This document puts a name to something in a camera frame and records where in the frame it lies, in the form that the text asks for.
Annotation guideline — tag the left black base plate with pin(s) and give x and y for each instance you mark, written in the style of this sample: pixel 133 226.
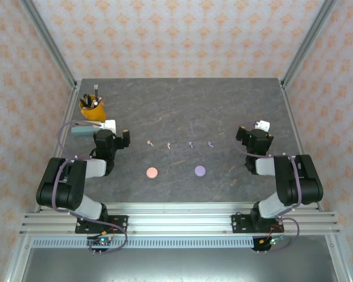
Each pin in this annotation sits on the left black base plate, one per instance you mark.
pixel 119 223

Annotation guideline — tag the aluminium frame post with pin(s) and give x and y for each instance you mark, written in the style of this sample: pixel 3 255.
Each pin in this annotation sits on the aluminium frame post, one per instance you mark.
pixel 307 44
pixel 50 44

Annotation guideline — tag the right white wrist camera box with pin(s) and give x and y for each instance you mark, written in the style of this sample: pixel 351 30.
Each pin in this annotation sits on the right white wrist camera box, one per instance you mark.
pixel 264 124

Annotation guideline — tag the grey metal shelf panel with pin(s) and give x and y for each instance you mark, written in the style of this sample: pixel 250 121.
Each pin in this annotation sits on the grey metal shelf panel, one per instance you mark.
pixel 179 264

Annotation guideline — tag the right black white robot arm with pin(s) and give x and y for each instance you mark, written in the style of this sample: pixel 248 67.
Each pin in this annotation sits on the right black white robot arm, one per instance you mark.
pixel 294 182

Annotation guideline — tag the orange pen cup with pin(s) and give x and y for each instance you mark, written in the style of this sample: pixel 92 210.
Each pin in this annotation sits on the orange pen cup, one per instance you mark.
pixel 95 113

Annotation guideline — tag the aluminium frame leg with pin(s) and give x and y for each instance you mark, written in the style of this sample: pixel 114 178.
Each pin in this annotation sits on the aluminium frame leg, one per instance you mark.
pixel 16 261
pixel 339 261

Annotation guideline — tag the aluminium mounting rail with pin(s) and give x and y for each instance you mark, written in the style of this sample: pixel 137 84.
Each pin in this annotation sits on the aluminium mounting rail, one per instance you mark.
pixel 179 223

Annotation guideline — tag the teal beige stapler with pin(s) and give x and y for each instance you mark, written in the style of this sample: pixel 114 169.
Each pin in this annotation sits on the teal beige stapler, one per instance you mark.
pixel 82 131

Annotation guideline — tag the tall black silver-tipped pen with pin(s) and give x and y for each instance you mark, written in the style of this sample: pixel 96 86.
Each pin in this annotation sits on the tall black silver-tipped pen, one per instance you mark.
pixel 96 91

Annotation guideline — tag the white-tipped pen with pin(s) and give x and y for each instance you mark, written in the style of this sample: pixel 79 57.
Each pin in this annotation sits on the white-tipped pen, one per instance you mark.
pixel 97 102

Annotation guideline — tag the purple round charging case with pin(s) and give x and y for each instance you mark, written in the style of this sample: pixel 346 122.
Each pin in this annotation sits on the purple round charging case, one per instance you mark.
pixel 200 171

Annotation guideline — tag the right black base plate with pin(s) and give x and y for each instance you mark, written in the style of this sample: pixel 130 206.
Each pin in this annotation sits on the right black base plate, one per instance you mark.
pixel 239 224

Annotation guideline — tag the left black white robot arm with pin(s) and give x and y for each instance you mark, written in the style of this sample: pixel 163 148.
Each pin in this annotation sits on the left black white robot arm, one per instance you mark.
pixel 67 188

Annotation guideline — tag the pink round charging case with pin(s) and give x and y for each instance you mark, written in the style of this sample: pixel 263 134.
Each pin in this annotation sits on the pink round charging case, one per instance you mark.
pixel 152 173

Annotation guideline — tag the black marker pen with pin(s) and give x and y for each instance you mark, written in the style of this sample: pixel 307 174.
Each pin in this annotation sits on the black marker pen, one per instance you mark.
pixel 85 99

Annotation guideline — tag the aluminium table side rail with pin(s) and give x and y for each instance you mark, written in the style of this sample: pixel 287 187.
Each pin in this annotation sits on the aluminium table side rail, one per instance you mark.
pixel 292 117
pixel 71 102

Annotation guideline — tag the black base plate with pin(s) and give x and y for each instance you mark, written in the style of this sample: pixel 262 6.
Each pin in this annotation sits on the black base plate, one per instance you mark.
pixel 239 224
pixel 119 223

